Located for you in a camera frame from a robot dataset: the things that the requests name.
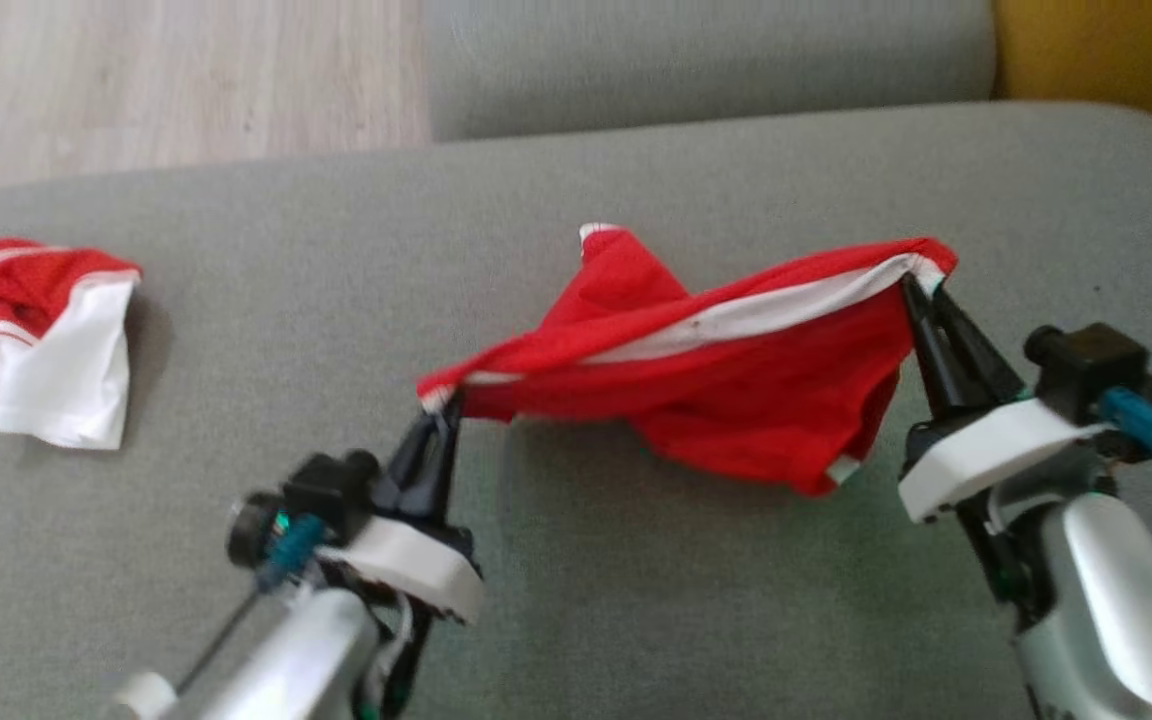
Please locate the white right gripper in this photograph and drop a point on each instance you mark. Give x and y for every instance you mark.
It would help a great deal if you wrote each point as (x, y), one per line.
(986, 450)

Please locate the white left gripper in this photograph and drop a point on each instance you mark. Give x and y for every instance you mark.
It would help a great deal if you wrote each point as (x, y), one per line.
(416, 565)

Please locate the red shorts white stripe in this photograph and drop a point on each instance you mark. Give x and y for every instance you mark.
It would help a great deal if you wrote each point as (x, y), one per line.
(736, 390)

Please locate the red basketball jersey black numbers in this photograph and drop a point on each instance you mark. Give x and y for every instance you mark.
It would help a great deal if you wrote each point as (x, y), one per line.
(46, 340)

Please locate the yellow sofa backrest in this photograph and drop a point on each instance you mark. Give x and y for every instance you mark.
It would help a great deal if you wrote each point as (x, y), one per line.
(1116, 50)

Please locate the small grey sofa seat cushion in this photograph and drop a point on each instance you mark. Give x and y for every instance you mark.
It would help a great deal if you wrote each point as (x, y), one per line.
(706, 60)

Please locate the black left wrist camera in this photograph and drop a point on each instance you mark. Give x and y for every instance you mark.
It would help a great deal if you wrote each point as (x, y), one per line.
(331, 490)

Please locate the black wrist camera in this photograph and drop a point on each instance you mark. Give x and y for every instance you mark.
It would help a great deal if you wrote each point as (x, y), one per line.
(331, 490)
(1086, 360)

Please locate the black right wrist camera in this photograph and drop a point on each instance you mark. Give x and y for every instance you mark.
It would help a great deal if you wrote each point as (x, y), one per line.
(1086, 360)

